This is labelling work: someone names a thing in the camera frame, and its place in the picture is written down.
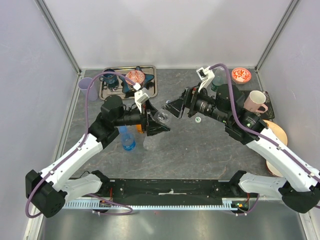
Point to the clear bottle blue cap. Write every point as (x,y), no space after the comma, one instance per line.
(127,138)

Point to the orange juice bottle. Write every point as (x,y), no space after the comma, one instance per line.
(140,129)

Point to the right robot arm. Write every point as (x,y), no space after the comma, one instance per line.
(299,185)

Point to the right aluminium frame post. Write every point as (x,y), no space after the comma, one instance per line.
(292,6)

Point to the pink mug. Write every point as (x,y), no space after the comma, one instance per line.
(255,102)

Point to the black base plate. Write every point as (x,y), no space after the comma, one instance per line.
(169,191)

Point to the white green bottle cap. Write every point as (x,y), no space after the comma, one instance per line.
(198,119)

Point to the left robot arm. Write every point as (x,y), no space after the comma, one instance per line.
(52,187)

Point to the orange floral small bowl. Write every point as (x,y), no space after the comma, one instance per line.
(241,75)

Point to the red patterned bowl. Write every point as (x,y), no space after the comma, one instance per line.
(136,76)

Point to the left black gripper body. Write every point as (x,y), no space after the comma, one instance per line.
(145,116)

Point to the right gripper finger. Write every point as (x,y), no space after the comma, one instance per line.
(176,107)
(185,94)

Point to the clear bottle green label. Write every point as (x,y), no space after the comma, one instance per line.
(219,78)

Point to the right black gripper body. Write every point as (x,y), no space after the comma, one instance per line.
(193,96)

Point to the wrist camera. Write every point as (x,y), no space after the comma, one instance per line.
(206,76)
(141,95)

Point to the lilac plastic cup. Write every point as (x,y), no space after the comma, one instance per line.
(84,86)

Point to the dark blue mug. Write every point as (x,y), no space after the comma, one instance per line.
(110,79)

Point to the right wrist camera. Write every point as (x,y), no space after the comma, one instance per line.
(206,76)

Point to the red white bowl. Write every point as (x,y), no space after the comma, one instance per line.
(273,170)

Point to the white slotted cable duct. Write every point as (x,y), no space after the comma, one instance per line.
(87,203)

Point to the left aluminium frame post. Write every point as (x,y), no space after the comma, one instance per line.
(48,16)

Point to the dark floral square plate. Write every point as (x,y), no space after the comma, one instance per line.
(269,114)

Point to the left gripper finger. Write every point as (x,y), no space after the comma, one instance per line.
(153,128)
(150,109)

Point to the beige bird plate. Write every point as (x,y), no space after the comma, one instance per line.
(275,133)

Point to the aluminium frame post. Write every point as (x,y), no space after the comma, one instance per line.
(48,16)
(292,6)

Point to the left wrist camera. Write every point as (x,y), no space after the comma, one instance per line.
(141,95)

